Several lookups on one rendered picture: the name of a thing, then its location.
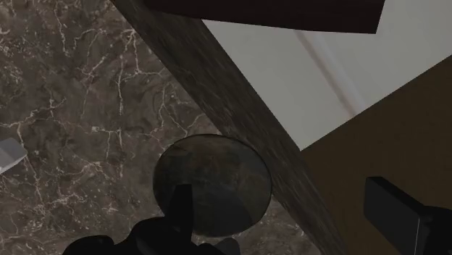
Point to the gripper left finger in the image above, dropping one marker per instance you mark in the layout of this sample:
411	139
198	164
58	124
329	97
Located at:
180	219

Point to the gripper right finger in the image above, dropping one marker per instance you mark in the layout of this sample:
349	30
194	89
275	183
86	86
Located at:
395	212

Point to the dark round plate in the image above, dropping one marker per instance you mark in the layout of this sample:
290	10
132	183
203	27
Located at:
219	173

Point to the light grey flat object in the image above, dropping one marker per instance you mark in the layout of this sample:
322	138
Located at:
10	153

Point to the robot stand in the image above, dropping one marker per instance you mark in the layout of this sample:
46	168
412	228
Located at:
268	14

